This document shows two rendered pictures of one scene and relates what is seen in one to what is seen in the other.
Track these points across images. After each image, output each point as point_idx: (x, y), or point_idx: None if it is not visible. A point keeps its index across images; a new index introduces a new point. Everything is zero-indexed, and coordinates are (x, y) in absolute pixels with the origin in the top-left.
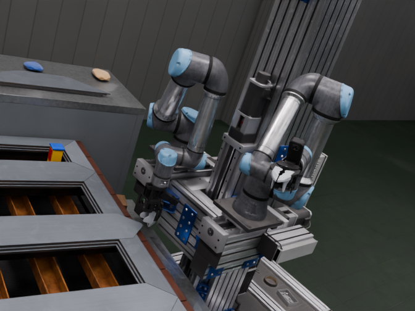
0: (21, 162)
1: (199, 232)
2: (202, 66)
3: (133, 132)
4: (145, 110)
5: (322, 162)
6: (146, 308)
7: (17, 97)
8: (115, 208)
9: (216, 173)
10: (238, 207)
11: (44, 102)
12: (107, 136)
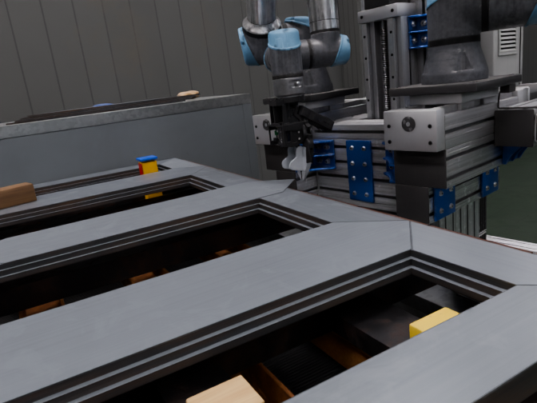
0: (98, 184)
1: (388, 141)
2: None
3: (247, 130)
4: (249, 96)
5: None
6: (353, 249)
7: (77, 119)
8: (243, 179)
9: (372, 81)
10: (435, 73)
11: (114, 117)
12: (215, 143)
